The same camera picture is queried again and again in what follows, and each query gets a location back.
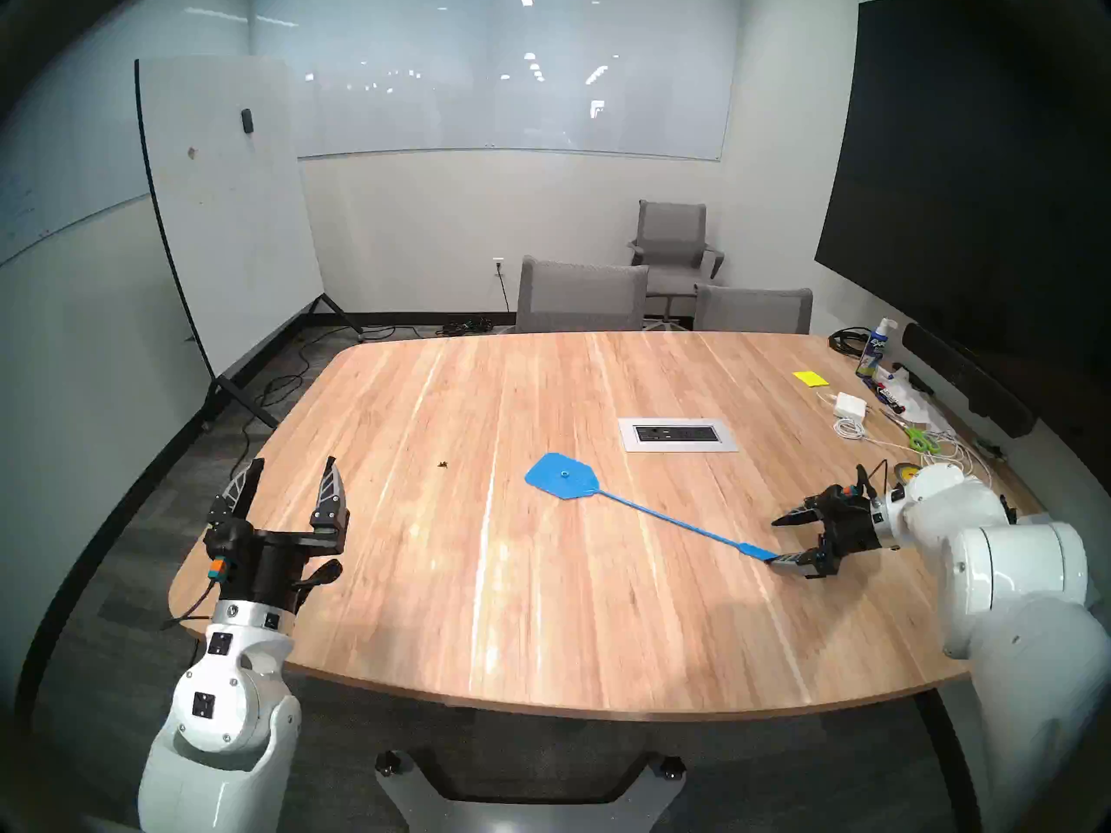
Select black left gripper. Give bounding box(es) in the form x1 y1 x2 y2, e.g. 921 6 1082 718
203 456 352 613

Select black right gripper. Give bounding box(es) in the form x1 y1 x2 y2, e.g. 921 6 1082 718
764 482 883 580

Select blue plastic fly swatter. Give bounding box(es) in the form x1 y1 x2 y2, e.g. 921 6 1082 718
524 452 782 566

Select grey table power outlet box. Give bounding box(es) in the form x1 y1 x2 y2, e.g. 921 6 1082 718
618 417 740 454

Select crumpled white cloth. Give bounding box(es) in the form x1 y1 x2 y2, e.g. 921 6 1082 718
872 364 956 433

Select whiteboard cleaner spray bottle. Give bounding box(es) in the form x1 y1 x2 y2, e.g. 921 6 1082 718
855 318 899 381

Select grey mesh office chair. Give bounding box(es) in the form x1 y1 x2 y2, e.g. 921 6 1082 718
692 285 814 335
515 255 650 334

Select black video sound bar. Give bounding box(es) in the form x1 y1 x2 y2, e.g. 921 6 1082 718
901 322 1038 439

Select black table leg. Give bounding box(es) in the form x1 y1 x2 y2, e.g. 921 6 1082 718
911 691 982 833

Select freestanding whiteboard with black stand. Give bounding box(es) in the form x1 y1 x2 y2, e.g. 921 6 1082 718
135 56 365 433

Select grey armrest office chair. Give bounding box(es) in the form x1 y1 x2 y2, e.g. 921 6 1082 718
627 200 726 329

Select white charging cable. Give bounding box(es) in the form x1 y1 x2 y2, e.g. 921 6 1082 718
816 391 995 485

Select long black floor cable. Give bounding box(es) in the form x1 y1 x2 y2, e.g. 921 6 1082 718
227 322 435 481

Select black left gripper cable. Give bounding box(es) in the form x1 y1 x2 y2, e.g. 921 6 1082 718
158 580 218 632

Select green handled scissors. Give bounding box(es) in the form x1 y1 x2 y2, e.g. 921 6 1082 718
878 406 943 456

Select large black wall screen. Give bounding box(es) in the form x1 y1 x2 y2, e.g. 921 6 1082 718
814 0 1111 442

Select wall whiteboard with blue writing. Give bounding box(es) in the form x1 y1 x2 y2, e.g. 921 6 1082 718
0 0 257 268

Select wide glass wall whiteboard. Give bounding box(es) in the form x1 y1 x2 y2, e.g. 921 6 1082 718
252 0 743 162

